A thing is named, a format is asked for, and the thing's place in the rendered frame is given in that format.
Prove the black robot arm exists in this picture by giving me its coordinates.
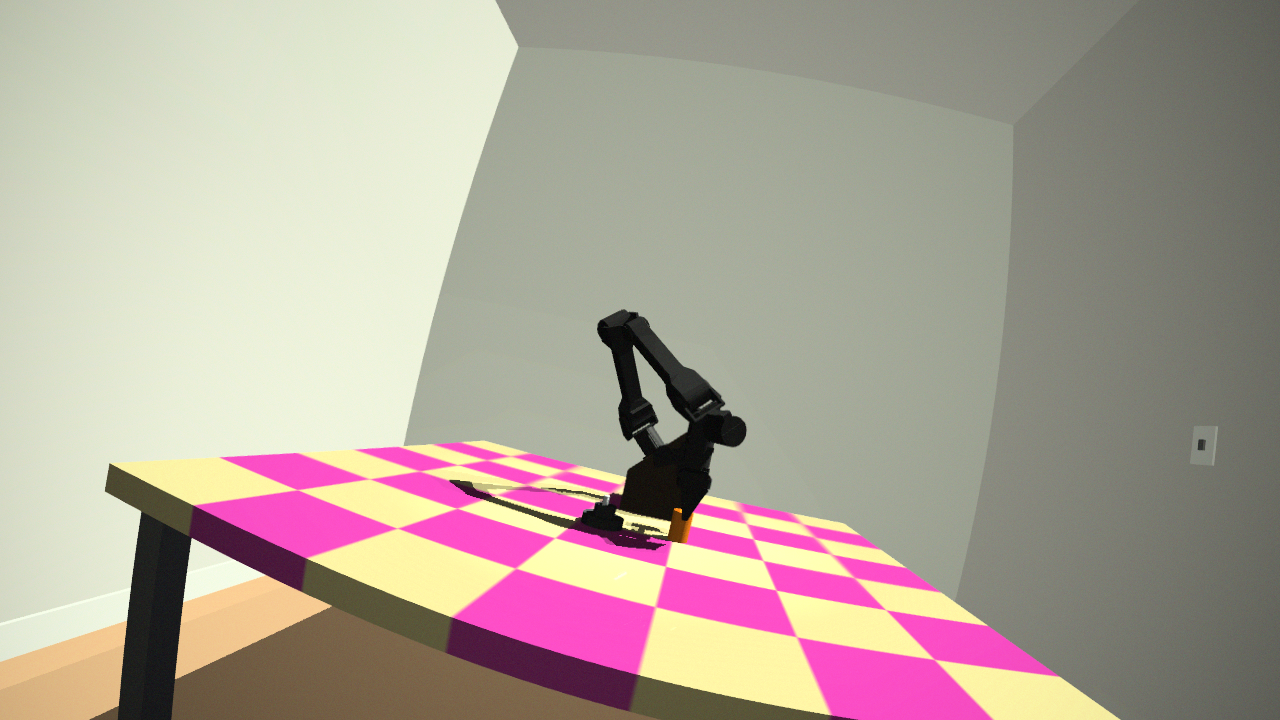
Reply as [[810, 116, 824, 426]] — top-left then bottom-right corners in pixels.
[[596, 309, 746, 468]]

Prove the orange knob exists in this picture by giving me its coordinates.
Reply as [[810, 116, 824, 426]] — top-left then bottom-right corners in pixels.
[[667, 509, 692, 543]]

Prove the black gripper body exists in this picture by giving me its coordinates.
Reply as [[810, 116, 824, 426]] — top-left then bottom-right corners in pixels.
[[676, 437, 714, 489]]

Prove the grey stepped pedestal with shaft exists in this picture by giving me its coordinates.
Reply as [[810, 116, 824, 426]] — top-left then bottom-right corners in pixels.
[[581, 495, 625, 530]]

